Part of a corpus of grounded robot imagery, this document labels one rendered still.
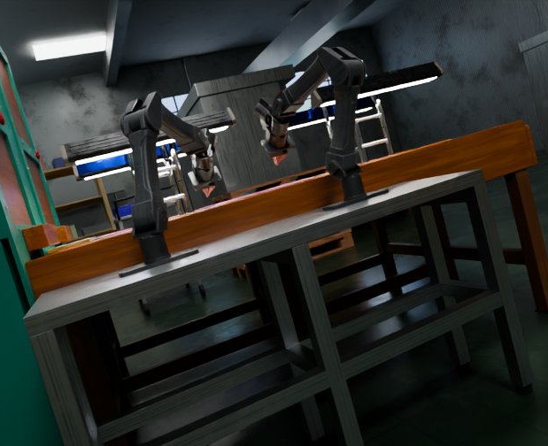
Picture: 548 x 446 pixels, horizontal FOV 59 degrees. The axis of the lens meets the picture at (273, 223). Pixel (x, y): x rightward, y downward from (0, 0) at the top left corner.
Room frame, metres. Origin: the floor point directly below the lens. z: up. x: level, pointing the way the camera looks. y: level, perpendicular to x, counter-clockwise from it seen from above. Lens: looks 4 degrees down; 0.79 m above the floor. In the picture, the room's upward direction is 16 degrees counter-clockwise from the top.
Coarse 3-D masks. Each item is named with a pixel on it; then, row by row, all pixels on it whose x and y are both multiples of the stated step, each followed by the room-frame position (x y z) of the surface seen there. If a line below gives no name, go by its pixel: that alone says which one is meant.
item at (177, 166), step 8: (168, 144) 1.95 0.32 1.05; (176, 152) 1.96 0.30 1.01; (176, 160) 1.95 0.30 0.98; (160, 168) 1.93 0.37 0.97; (168, 168) 1.94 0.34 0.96; (176, 168) 1.94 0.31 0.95; (184, 184) 1.95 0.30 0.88; (184, 192) 1.94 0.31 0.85; (168, 200) 1.92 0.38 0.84; (184, 200) 1.95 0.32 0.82; (192, 208) 1.96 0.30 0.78
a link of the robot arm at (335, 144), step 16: (352, 64) 1.34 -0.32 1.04; (352, 80) 1.35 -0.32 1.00; (336, 96) 1.38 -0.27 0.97; (352, 96) 1.36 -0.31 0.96; (336, 112) 1.40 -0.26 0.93; (352, 112) 1.38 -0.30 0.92; (336, 128) 1.41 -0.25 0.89; (352, 128) 1.40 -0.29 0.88; (336, 144) 1.41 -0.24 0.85; (352, 144) 1.42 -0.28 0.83; (336, 160) 1.41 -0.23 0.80; (352, 160) 1.43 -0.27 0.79
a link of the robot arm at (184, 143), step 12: (156, 96) 1.33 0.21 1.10; (132, 108) 1.33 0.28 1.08; (144, 108) 1.37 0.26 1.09; (156, 108) 1.32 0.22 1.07; (120, 120) 1.31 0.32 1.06; (156, 120) 1.30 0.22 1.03; (168, 120) 1.40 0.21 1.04; (180, 120) 1.46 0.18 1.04; (168, 132) 1.44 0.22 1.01; (180, 132) 1.45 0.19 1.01; (192, 132) 1.49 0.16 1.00; (180, 144) 1.51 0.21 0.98; (192, 144) 1.51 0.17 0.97
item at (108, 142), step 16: (208, 112) 1.84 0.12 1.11; (224, 112) 1.85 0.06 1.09; (208, 128) 1.80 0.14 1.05; (64, 144) 1.68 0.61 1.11; (80, 144) 1.69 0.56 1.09; (96, 144) 1.69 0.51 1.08; (112, 144) 1.70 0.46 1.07; (128, 144) 1.71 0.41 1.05; (64, 160) 1.65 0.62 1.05; (80, 160) 1.67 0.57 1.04
